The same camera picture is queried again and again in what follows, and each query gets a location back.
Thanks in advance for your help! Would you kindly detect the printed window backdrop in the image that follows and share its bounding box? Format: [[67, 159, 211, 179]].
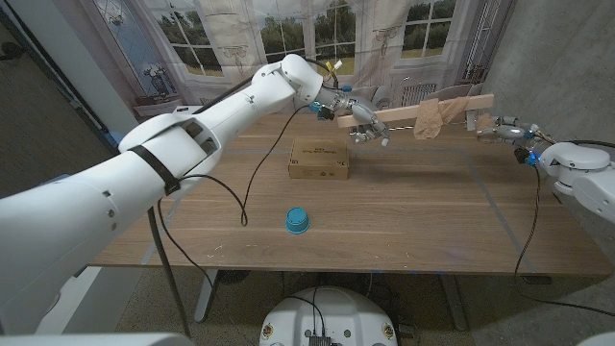
[[52, 0, 518, 145]]

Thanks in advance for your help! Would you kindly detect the long wooden board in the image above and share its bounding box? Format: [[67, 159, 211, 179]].
[[336, 93, 495, 130]]

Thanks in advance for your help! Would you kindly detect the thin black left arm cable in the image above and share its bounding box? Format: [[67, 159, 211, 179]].
[[156, 104, 311, 346]]

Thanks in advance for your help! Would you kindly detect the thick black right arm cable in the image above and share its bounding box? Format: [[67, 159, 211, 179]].
[[564, 139, 615, 149]]

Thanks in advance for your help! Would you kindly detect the beige elastic arm wrap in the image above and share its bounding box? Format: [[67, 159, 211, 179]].
[[412, 95, 496, 140]]

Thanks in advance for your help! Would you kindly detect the white metal truss stand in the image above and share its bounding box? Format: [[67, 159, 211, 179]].
[[460, 0, 504, 86]]

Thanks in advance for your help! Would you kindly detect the grey table leg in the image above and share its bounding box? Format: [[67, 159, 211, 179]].
[[193, 268, 220, 323], [439, 273, 470, 332]]

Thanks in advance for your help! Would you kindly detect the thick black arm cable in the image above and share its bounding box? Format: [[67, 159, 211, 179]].
[[564, 139, 615, 149], [146, 76, 254, 337]]

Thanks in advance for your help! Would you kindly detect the white robot body shell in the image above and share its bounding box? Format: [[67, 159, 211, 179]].
[[0, 331, 193, 346]]

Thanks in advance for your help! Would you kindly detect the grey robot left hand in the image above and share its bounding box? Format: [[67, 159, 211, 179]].
[[314, 88, 391, 148]]

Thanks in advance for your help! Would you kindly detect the blue plastic cup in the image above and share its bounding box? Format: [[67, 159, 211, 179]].
[[284, 207, 311, 235]]

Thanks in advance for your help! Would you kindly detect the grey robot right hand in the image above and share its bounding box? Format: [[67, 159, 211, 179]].
[[475, 113, 554, 145]]

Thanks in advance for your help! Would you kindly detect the brown cardboard box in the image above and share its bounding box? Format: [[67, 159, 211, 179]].
[[287, 137, 351, 182]]

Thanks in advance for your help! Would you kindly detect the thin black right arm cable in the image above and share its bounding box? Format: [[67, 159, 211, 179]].
[[512, 162, 615, 318]]

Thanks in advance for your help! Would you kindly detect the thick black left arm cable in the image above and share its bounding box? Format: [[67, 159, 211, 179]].
[[146, 76, 254, 337]]

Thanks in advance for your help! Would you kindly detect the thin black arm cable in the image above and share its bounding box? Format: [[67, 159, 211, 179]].
[[156, 104, 311, 346], [512, 162, 615, 318]]

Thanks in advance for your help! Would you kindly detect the white robot torso base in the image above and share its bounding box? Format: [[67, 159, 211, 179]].
[[258, 286, 399, 346]]

